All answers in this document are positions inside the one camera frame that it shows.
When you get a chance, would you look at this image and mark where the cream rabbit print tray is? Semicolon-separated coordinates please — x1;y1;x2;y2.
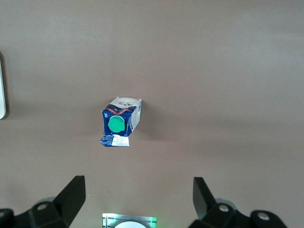
0;51;7;120

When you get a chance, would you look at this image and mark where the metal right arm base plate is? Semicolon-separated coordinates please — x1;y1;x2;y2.
102;213;158;228

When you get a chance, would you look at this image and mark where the blue white milk carton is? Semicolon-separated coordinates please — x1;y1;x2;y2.
99;96;143;148

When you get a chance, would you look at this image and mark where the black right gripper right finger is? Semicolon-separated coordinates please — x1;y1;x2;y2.
190;177;288;228

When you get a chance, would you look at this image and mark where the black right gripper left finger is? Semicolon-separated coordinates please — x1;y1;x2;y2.
0;175;86;228

